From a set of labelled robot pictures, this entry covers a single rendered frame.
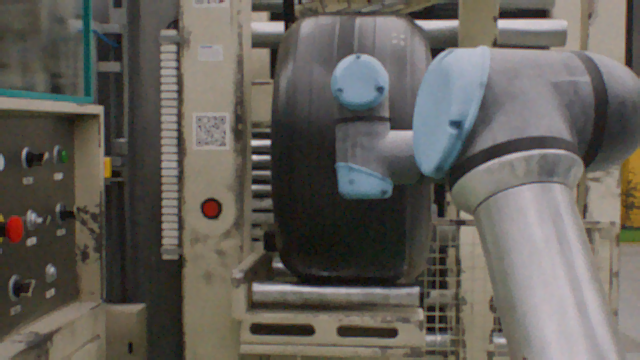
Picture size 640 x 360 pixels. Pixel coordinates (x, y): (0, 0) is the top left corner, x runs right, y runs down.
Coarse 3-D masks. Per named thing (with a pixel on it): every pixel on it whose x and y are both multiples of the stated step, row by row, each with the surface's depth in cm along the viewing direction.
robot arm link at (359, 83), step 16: (352, 64) 107; (368, 64) 107; (336, 80) 107; (352, 80) 107; (368, 80) 107; (384, 80) 107; (336, 96) 108; (352, 96) 107; (368, 96) 107; (384, 96) 109; (336, 112) 111; (352, 112) 109; (368, 112) 109; (384, 112) 110
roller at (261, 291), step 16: (256, 288) 159; (272, 288) 159; (288, 288) 159; (304, 288) 158; (320, 288) 158; (336, 288) 158; (352, 288) 158; (368, 288) 158; (384, 288) 157; (400, 288) 157; (416, 288) 157; (336, 304) 159; (352, 304) 159; (368, 304) 158; (384, 304) 158; (400, 304) 158; (416, 304) 157
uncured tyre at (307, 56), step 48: (288, 48) 154; (336, 48) 150; (384, 48) 149; (288, 96) 147; (288, 144) 145; (288, 192) 146; (336, 192) 145; (432, 192) 152; (288, 240) 152; (336, 240) 149; (384, 240) 148
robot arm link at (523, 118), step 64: (448, 64) 70; (512, 64) 70; (576, 64) 72; (448, 128) 68; (512, 128) 67; (576, 128) 70; (512, 192) 66; (512, 256) 64; (576, 256) 63; (512, 320) 63; (576, 320) 61
